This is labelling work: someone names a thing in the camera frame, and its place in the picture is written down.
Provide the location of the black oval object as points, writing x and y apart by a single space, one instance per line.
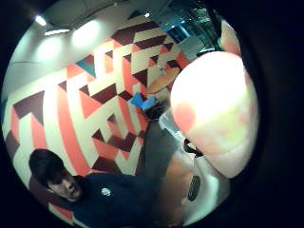
193 188

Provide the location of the small ceiling spotlight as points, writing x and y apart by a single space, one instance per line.
146 14

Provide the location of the white soft toy pink spots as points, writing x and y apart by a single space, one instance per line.
215 104

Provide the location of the round wooden table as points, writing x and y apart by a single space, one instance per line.
164 79

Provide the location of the long ceiling light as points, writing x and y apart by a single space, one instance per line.
57 31

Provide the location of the the person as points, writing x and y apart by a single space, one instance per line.
114 202

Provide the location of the glass window wall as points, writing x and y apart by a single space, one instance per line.
190 25

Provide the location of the round ceiling light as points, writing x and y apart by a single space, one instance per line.
40 20

